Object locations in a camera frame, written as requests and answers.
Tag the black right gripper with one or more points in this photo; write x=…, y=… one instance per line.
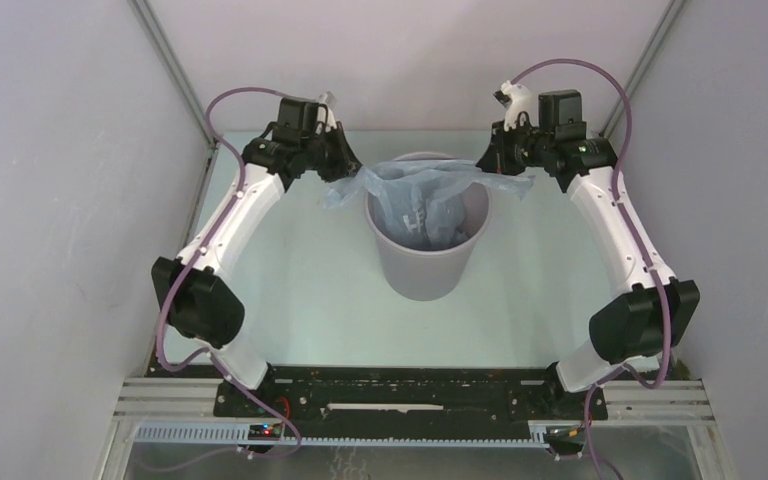
x=497, y=158

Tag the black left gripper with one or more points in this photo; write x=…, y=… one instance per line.
x=346, y=163

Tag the light blue plastic trash bag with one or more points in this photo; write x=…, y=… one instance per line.
x=420, y=201

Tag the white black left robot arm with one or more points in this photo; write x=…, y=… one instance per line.
x=193, y=288

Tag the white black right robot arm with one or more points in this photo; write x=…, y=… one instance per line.
x=650, y=307

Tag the grey plastic trash bin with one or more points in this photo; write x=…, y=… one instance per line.
x=430, y=275

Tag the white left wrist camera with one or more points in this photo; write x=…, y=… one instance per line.
x=326, y=118

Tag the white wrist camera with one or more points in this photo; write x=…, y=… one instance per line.
x=326, y=118
x=516, y=99

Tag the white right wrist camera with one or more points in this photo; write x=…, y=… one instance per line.
x=516, y=99

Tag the right corner aluminium post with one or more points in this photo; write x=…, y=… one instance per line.
x=658, y=38

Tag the corner aluminium post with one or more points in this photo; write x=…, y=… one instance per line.
x=157, y=37
x=658, y=38

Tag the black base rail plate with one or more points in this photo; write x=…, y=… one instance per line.
x=413, y=403

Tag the left corner aluminium post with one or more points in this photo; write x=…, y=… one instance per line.
x=157, y=37

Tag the white slotted cable duct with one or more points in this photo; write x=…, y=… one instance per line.
x=251, y=435

